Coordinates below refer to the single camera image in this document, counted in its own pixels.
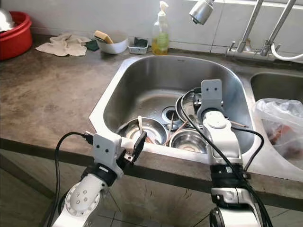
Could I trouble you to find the white hose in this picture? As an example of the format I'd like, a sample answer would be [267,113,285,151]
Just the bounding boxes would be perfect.
[269,43,303,61]

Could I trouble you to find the small steel bowl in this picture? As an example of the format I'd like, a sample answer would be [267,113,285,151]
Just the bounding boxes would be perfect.
[180,96,200,122]

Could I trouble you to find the clear plastic bag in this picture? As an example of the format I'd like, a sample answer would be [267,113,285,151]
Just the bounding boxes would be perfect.
[254,98,303,157]

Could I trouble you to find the dark green scrubber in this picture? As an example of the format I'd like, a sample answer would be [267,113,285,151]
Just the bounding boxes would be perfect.
[133,37,148,48]

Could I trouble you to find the red plastic basin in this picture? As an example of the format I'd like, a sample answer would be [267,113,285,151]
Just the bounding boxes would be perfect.
[0,11,33,61]

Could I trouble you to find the white round bowl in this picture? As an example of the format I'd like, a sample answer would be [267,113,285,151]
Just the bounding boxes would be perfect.
[95,31,129,54]

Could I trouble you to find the chrome sprayer head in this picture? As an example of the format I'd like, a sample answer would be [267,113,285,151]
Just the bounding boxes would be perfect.
[189,0,217,26]

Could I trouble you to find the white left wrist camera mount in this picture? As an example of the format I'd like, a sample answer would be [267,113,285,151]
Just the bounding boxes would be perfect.
[92,132,124,176]

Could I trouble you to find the pale wooden spoon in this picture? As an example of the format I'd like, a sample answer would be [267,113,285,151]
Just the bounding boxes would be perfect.
[137,115,145,139]

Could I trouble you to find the yellow sponge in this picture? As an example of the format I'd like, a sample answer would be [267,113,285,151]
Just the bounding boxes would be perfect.
[93,30,115,44]

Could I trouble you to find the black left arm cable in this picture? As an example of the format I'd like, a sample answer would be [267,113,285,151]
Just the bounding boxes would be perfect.
[53,131,95,224]

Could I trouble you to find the chrome kitchen tap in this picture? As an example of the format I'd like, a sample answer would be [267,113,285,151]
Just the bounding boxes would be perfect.
[225,0,303,63]

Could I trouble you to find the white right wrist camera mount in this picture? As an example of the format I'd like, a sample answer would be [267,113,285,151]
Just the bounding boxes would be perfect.
[198,79,225,120]

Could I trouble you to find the steel bowl holding spoon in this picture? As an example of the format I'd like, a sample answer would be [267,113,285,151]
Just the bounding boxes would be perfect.
[116,117,168,145]

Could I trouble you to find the wooden chopstick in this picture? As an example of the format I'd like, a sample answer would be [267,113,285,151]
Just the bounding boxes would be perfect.
[165,118,188,146]

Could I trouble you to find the stainless steel double sink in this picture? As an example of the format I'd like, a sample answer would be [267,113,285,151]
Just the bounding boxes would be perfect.
[89,54,303,184]

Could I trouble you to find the small white square tray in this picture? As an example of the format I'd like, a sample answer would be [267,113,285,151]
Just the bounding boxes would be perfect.
[127,37,149,55]

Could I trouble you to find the empty steel bowl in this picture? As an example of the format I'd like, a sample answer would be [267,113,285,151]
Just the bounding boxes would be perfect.
[168,128,208,155]

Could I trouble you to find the green scouring pad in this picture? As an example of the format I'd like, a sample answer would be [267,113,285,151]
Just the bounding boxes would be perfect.
[85,39,100,52]

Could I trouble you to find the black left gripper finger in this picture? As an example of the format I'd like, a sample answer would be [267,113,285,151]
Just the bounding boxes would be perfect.
[133,131,148,158]

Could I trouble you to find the beige crumpled cloth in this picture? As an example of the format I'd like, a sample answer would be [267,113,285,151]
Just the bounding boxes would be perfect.
[35,33,92,58]

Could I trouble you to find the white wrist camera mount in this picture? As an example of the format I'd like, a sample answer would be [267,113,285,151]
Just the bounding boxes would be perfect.
[198,79,225,120]
[92,132,124,176]

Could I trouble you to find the yellow dish soap bottle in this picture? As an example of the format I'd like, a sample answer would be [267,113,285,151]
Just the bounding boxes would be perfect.
[151,1,171,55]

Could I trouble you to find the shiny steel lid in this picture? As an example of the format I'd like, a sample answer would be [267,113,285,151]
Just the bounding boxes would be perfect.
[0,8,16,32]

